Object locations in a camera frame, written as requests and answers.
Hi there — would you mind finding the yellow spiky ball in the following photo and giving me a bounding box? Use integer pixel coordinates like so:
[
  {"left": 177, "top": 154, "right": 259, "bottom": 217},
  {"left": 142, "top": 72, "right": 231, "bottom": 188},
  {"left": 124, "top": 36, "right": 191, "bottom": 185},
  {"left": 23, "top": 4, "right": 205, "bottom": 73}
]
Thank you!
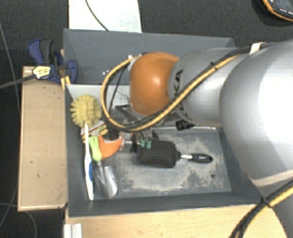
[{"left": 69, "top": 94, "right": 103, "bottom": 128}]

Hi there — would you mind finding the black hairbrush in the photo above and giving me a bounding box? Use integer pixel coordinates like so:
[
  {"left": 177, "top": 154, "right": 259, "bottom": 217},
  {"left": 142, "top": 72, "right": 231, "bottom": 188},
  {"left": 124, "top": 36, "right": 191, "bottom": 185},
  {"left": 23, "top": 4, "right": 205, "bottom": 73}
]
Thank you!
[{"left": 135, "top": 138, "right": 214, "bottom": 169}]

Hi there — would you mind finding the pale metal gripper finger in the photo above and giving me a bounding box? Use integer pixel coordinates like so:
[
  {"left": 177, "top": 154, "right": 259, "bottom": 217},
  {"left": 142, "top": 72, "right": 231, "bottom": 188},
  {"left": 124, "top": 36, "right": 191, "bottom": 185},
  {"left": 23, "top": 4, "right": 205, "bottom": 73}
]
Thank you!
[{"left": 122, "top": 137, "right": 137, "bottom": 152}]

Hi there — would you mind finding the orange cup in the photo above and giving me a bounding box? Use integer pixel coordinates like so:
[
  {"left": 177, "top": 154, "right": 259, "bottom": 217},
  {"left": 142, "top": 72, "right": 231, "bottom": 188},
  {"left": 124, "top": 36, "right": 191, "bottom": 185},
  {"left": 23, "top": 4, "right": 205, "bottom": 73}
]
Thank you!
[{"left": 97, "top": 132, "right": 123, "bottom": 159}]

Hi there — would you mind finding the white and blue toothbrush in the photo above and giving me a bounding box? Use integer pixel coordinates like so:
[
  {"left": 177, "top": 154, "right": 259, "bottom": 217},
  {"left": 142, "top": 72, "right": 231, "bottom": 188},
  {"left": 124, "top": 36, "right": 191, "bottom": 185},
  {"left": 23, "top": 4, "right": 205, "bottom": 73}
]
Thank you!
[{"left": 83, "top": 122, "right": 95, "bottom": 201}]

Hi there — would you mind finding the grey metal bin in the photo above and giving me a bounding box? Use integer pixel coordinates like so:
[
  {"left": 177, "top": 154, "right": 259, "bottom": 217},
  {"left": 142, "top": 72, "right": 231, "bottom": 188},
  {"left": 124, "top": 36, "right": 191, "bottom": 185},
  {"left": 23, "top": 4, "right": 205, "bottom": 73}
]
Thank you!
[{"left": 62, "top": 28, "right": 261, "bottom": 217}]

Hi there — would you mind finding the pale wood board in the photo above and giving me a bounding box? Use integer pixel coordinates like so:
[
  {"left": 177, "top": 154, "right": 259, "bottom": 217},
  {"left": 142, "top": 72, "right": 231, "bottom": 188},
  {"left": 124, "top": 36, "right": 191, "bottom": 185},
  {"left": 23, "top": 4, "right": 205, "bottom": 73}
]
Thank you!
[{"left": 17, "top": 65, "right": 68, "bottom": 212}]

